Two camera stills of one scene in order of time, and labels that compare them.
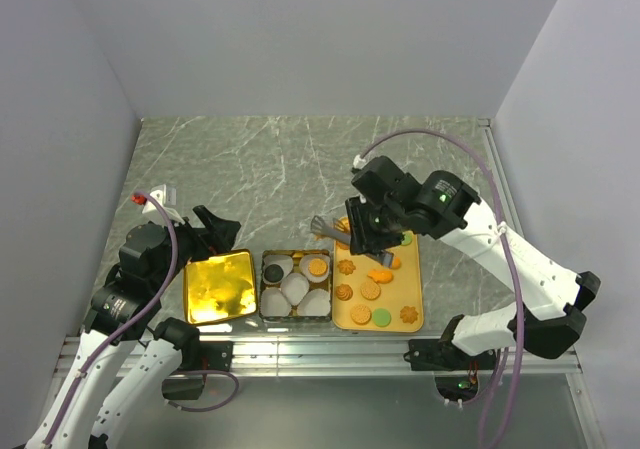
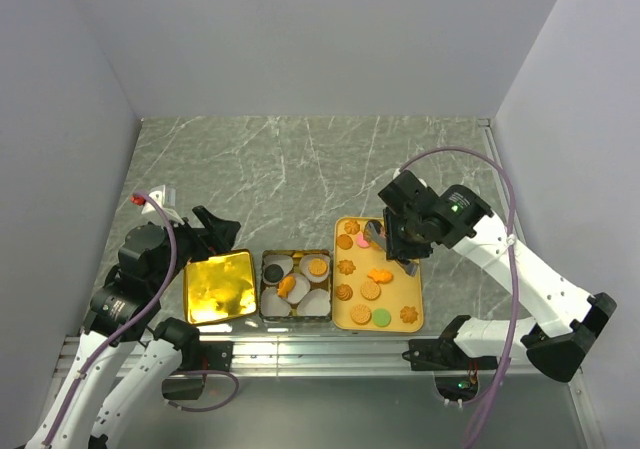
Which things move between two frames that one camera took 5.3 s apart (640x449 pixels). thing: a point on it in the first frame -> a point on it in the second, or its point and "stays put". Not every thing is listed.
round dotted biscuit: x=317 y=267 stays put
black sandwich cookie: x=273 y=273 stays put
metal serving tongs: x=318 y=225 -> x=375 y=234
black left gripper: x=217 y=236 stays put
